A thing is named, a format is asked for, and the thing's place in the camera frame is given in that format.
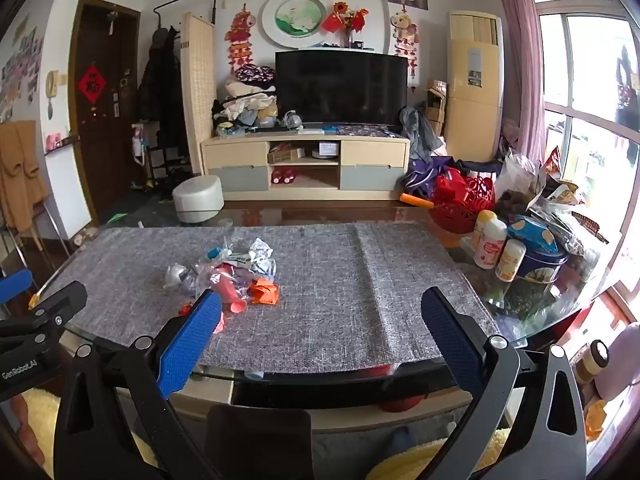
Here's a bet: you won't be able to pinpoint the window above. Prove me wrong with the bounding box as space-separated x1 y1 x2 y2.
529 0 640 288

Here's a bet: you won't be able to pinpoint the white paper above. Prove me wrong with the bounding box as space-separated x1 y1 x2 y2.
247 240 276 262

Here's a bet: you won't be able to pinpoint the yellow fleece robe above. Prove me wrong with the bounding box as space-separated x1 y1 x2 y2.
19 389 512 480

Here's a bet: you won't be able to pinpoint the black flat television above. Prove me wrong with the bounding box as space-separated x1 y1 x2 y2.
274 50 409 126

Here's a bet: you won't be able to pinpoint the grey woven table mat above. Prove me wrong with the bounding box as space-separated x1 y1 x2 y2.
42 222 501 377

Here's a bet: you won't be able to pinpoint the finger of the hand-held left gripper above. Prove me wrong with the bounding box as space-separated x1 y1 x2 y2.
0 268 32 306
0 280 89 347

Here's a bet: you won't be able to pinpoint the blue round tin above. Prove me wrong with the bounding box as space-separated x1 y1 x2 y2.
505 247 569 312

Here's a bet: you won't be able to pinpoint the pile of plastic bags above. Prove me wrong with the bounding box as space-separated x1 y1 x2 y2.
494 147 612 261

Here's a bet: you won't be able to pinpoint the cream television stand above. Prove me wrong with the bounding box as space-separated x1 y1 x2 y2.
200 129 411 204

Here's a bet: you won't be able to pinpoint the grey hanging garment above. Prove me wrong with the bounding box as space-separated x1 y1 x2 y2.
399 105 444 159

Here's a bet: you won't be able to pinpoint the brown wooden door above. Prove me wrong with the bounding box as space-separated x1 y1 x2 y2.
75 2 144 222

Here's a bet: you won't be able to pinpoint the wall photo collage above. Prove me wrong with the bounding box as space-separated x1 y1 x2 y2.
0 26 44 122

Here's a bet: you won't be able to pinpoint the pink animal hanging ornament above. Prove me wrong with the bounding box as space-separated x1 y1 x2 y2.
389 7 420 87

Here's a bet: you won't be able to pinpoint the vase with red flags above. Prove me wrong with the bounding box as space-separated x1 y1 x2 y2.
320 2 370 49

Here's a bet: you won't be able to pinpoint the black trash bin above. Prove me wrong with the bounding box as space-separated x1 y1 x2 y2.
204 404 314 480

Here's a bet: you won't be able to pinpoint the white table frame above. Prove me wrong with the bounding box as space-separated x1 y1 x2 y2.
169 372 477 433

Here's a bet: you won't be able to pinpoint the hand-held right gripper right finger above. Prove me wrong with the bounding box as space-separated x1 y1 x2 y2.
421 286 588 480

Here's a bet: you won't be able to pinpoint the blue snack bag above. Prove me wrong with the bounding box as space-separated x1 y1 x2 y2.
506 214 559 257

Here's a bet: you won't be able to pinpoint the white bottle with red label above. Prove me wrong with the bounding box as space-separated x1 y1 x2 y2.
473 218 508 270

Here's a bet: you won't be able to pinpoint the purple cloth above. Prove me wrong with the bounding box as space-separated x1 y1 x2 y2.
402 156 452 199

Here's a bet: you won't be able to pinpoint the cardboard boxes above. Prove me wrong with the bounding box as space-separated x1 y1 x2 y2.
425 78 449 137

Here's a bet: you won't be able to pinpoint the red plastic cup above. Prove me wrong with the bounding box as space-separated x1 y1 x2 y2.
212 266 247 316

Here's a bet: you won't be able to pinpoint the rattan folding screen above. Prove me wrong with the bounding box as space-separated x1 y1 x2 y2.
180 12 217 177

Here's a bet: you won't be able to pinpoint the red fish hanging ornament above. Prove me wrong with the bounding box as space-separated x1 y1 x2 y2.
223 3 256 69

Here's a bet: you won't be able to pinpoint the white bottle with yellow label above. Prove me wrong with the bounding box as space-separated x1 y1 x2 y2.
472 209 497 252

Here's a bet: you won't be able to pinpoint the round framed wall picture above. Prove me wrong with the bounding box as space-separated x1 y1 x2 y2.
261 0 328 46

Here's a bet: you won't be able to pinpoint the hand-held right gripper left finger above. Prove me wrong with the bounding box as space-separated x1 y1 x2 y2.
52 290 223 480

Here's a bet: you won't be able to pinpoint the pink rounded container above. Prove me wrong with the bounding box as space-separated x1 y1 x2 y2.
594 322 640 402

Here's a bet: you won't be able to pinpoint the orange wrapper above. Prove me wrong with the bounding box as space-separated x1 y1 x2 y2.
250 282 281 306

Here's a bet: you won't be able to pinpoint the pink curtain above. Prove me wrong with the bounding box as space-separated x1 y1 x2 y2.
492 0 549 161

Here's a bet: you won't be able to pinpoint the cream standing air conditioner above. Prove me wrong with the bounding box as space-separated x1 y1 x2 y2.
446 10 506 162

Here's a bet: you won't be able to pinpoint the white printed packet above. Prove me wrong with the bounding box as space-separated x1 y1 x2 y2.
225 252 262 274

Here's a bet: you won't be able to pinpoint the small white yellow bottle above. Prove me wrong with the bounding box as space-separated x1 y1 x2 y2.
494 238 527 282

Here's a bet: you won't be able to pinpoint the pile of clothes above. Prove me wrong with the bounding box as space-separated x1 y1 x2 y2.
212 64 279 137

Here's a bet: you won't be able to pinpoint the dark hanging coats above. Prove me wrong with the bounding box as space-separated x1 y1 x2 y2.
137 25 189 137

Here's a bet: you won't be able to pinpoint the white round stool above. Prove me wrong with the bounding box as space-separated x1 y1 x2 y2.
172 175 225 224

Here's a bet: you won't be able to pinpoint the cream thermos cup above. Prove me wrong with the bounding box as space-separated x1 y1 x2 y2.
574 339 611 387

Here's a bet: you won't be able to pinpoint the red diamond door sign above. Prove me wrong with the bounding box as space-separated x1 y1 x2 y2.
77 63 109 106

